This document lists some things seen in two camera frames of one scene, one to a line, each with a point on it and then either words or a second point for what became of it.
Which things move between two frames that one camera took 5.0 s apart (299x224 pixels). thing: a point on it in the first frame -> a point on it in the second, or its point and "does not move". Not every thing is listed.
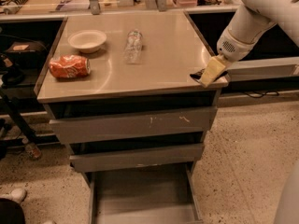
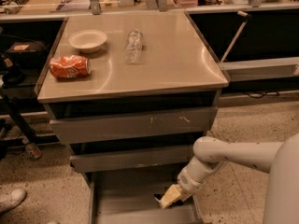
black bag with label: x=27 y=54 does not move
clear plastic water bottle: x=134 y=47 does not move
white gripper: x=234 y=48 -> x=189 y=180
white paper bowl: x=87 y=40 does not move
